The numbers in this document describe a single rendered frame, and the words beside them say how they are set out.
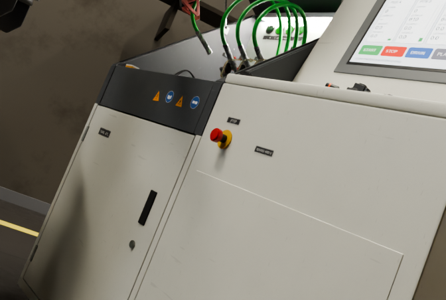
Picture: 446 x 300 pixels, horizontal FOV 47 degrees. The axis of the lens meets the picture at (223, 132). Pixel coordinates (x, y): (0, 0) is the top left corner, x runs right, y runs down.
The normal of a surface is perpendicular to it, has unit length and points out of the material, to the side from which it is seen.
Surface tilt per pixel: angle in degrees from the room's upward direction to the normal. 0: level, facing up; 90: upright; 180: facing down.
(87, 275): 90
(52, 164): 90
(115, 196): 90
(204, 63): 90
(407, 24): 76
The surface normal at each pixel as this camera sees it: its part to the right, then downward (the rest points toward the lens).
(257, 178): -0.70, -0.34
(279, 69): 0.61, 0.18
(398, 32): -0.59, -0.55
